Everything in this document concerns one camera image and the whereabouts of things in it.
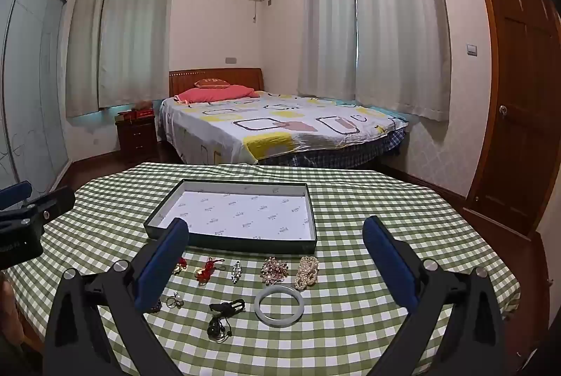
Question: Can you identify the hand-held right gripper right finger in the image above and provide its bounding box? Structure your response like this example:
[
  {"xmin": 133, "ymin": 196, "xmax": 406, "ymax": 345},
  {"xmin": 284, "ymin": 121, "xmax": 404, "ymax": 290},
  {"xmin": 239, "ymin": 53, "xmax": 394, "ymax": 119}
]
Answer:
[{"xmin": 362, "ymin": 215, "xmax": 507, "ymax": 376}]

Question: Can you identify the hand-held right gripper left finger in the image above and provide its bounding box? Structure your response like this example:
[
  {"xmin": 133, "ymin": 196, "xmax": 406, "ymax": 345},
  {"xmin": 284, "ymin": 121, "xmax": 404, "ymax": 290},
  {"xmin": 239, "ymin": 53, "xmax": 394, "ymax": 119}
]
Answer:
[{"xmin": 44, "ymin": 217, "xmax": 190, "ymax": 376}]

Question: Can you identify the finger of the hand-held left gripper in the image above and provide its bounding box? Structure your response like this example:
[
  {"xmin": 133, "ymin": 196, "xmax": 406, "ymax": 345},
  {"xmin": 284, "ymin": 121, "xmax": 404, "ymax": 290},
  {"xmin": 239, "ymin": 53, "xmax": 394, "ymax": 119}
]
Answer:
[
  {"xmin": 0, "ymin": 182, "xmax": 34, "ymax": 208},
  {"xmin": 0, "ymin": 185, "xmax": 76, "ymax": 234}
]

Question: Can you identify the white box lid tray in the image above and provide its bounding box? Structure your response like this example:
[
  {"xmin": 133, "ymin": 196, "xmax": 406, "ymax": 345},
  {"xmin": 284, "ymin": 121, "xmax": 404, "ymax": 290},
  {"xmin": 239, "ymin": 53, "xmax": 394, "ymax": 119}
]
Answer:
[{"xmin": 144, "ymin": 179, "xmax": 318, "ymax": 254}]

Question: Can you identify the gold pearl brooch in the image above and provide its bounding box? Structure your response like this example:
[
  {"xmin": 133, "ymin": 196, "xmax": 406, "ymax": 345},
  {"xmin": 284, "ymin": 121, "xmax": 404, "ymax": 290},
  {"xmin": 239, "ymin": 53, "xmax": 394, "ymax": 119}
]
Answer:
[{"xmin": 260, "ymin": 257, "xmax": 290, "ymax": 286}]

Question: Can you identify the pale jade bangle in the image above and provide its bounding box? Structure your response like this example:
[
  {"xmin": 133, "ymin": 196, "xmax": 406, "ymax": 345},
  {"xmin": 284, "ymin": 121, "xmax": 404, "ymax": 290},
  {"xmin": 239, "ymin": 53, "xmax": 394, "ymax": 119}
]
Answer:
[{"xmin": 254, "ymin": 285, "xmax": 305, "ymax": 328}]

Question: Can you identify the person's left forearm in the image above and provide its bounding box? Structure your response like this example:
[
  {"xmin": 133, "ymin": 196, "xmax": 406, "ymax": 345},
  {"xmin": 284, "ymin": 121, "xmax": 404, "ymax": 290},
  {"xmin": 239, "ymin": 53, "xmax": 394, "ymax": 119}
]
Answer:
[{"xmin": 0, "ymin": 271, "xmax": 22, "ymax": 359}]

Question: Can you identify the red knot gold charm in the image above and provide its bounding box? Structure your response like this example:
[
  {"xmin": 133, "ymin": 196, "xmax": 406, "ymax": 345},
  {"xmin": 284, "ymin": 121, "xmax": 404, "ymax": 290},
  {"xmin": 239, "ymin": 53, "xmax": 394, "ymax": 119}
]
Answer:
[{"xmin": 195, "ymin": 257, "xmax": 225, "ymax": 286}]

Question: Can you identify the green checkered tablecloth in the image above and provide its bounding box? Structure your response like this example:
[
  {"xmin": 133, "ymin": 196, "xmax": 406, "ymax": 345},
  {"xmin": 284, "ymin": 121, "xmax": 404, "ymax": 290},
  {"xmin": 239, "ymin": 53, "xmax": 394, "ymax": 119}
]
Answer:
[{"xmin": 2, "ymin": 162, "xmax": 522, "ymax": 376}]

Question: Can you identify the dark wooden nightstand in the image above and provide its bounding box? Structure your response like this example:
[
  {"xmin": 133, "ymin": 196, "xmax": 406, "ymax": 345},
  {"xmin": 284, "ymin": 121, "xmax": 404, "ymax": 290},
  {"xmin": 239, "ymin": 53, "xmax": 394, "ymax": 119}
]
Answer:
[{"xmin": 115, "ymin": 113, "xmax": 157, "ymax": 165}]

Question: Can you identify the glass sliding wardrobe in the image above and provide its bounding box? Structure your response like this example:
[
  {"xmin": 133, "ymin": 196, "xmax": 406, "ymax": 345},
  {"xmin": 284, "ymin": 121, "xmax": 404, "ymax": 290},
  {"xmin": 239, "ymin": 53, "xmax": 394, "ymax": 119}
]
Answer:
[{"xmin": 0, "ymin": 0, "xmax": 71, "ymax": 193}]

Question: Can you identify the blue plaid bed cover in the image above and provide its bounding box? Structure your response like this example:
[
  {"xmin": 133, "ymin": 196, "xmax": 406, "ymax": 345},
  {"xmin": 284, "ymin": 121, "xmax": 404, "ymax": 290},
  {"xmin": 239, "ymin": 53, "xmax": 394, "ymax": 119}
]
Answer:
[{"xmin": 258, "ymin": 129, "xmax": 408, "ymax": 170}]

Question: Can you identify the red gift box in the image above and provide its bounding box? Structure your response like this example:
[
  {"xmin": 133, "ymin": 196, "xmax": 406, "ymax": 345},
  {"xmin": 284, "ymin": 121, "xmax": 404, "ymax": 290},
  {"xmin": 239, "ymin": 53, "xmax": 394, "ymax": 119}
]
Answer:
[{"xmin": 119, "ymin": 108, "xmax": 154, "ymax": 121}]

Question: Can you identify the white curtain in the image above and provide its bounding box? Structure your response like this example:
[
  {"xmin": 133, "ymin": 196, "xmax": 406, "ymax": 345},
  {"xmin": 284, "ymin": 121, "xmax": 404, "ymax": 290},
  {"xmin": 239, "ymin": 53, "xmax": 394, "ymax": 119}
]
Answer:
[
  {"xmin": 298, "ymin": 0, "xmax": 358, "ymax": 100},
  {"xmin": 66, "ymin": 0, "xmax": 119, "ymax": 118},
  {"xmin": 348, "ymin": 0, "xmax": 452, "ymax": 122},
  {"xmin": 99, "ymin": 0, "xmax": 176, "ymax": 109}
]

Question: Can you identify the patterned white bedsheet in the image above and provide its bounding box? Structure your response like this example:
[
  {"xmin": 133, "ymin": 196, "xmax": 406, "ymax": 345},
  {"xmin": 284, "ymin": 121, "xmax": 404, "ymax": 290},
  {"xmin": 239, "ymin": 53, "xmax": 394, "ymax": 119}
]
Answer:
[{"xmin": 158, "ymin": 90, "xmax": 410, "ymax": 166}]

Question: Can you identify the pink pillow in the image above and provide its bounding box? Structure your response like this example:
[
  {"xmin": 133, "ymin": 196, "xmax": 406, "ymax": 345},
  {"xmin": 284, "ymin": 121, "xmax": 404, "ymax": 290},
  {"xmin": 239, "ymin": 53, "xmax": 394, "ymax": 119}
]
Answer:
[{"xmin": 174, "ymin": 85, "xmax": 260, "ymax": 104}]

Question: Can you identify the wooden bed headboard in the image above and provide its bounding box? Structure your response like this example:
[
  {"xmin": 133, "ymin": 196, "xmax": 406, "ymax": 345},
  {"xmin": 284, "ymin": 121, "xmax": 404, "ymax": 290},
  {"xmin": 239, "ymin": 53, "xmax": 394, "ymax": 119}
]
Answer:
[{"xmin": 169, "ymin": 68, "xmax": 265, "ymax": 98}]

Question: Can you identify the brown wooden door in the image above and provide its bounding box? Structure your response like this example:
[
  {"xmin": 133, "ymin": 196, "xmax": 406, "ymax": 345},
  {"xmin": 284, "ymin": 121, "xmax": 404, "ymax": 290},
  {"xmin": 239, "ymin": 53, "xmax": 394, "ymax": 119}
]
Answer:
[{"xmin": 465, "ymin": 0, "xmax": 561, "ymax": 236}]

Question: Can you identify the black cord necklace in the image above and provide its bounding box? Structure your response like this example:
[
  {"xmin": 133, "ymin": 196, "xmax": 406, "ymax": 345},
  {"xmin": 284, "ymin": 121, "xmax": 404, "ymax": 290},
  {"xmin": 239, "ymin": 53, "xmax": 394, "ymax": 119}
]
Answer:
[{"xmin": 207, "ymin": 298, "xmax": 246, "ymax": 342}]

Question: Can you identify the white pearl bracelet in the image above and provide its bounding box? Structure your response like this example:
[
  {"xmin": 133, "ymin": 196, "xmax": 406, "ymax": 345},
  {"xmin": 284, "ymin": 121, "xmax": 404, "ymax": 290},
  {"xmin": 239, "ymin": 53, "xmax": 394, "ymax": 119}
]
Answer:
[{"xmin": 295, "ymin": 256, "xmax": 320, "ymax": 290}]

